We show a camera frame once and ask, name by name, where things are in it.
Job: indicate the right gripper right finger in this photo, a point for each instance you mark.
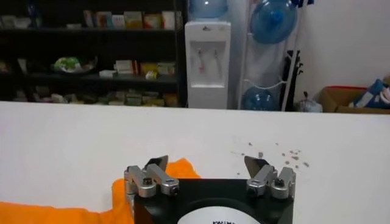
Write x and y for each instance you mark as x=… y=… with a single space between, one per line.
x=263 y=176

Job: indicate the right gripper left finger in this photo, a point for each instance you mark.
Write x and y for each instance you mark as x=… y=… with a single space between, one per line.
x=160 y=179

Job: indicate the orange t-shirt with white print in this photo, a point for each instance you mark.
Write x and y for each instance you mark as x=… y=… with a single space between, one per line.
x=61 y=214

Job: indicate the scattered dark crumbs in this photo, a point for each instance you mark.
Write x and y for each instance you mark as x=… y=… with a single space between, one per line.
x=294 y=157

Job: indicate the blue water jug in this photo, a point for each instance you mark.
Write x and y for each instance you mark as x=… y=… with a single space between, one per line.
x=259 y=99
x=271 y=24

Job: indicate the grey plastic bag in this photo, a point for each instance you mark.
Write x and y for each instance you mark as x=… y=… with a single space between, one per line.
x=309 y=106

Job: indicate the white water dispenser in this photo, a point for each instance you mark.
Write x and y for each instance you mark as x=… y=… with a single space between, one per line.
x=207 y=97

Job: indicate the black folded stand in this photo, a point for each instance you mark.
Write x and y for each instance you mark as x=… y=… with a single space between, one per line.
x=291 y=82

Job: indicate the red rimmed cardboard box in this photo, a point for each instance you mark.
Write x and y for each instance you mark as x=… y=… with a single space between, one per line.
x=332 y=100

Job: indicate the small green white box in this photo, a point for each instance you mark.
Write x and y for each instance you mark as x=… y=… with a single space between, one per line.
x=151 y=75

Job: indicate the cream green medicine box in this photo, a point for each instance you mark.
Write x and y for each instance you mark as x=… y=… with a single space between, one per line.
x=166 y=68

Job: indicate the yellow green medicine box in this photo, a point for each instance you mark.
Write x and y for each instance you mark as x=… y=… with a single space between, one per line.
x=149 y=67

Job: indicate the white metal jug rack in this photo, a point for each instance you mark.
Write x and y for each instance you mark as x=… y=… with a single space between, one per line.
x=243 y=61

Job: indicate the white red striped box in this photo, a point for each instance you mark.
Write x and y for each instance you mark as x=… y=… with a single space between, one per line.
x=126 y=67

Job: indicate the small flat white box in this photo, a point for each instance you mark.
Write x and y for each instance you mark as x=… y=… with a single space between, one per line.
x=108 y=74

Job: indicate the black shelf unit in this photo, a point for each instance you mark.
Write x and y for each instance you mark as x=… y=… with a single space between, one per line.
x=91 y=80

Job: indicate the blue white bag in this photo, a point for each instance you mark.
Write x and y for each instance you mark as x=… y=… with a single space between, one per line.
x=371 y=95

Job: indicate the green white snack bag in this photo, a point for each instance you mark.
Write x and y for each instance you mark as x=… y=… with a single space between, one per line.
x=67 y=64

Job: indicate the white orange medicine box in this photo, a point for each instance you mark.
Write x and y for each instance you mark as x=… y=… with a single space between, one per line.
x=152 y=22

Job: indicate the yellow brown medicine box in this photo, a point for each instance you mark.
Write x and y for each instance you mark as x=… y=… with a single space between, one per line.
x=133 y=20

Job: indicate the low white medicine box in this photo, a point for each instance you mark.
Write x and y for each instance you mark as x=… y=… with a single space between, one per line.
x=118 y=22

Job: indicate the beige red medicine box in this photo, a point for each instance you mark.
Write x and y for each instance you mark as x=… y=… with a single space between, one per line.
x=103 y=19

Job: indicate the thin flat white box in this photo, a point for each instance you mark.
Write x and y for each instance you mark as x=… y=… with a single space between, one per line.
x=74 y=26

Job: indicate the upright white red box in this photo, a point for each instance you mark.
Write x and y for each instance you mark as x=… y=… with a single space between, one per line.
x=88 y=19

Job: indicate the dark bottle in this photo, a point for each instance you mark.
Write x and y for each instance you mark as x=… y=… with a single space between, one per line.
x=34 y=13

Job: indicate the white carton box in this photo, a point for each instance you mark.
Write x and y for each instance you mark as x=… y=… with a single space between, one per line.
x=15 y=22

